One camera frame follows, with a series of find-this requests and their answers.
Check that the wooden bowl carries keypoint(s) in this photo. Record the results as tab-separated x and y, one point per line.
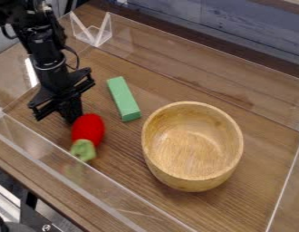
192	145

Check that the green rectangular block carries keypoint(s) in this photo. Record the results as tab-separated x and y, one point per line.
124	99

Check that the clear acrylic corner bracket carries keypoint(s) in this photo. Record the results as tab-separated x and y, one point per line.
92	35

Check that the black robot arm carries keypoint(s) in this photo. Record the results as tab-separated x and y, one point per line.
30	21

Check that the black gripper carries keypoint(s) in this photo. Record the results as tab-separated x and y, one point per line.
61	88

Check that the clear acrylic enclosure wall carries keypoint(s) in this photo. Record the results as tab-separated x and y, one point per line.
110	195

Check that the red plush strawberry toy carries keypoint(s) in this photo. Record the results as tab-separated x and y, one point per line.
88	131

